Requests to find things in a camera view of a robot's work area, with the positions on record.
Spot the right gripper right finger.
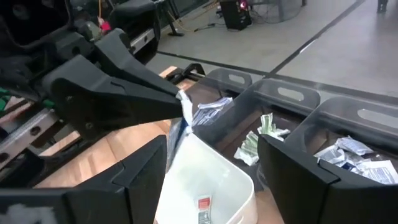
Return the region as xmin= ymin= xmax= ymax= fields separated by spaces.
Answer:
xmin=257 ymin=134 xmax=340 ymax=224

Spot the grey mesh waste basket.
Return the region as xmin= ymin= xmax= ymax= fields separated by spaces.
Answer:
xmin=248 ymin=0 xmax=305 ymax=24

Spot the narrow green-print packet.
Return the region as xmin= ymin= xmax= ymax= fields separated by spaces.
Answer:
xmin=233 ymin=147 xmax=261 ymax=167

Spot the dark translucent plastic bin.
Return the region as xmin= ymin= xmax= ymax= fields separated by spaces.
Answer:
xmin=192 ymin=78 xmax=322 ymax=190
xmin=183 ymin=67 xmax=253 ymax=131
xmin=284 ymin=95 xmax=398 ymax=187

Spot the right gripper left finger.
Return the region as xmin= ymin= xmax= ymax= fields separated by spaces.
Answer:
xmin=77 ymin=134 xmax=169 ymax=224

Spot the red bottle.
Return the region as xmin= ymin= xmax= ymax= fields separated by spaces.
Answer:
xmin=98 ymin=17 xmax=112 ymax=34

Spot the white plastic bin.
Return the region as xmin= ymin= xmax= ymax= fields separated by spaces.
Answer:
xmin=154 ymin=133 xmax=259 ymax=224

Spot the long white packet strip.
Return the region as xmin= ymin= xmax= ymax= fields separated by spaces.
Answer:
xmin=192 ymin=107 xmax=225 ymax=127

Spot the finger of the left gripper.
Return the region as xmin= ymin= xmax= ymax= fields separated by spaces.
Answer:
xmin=94 ymin=28 xmax=180 ymax=96
xmin=41 ymin=55 xmax=185 ymax=140

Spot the black computer tower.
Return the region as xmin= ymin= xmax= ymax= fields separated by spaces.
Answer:
xmin=219 ymin=0 xmax=252 ymax=31

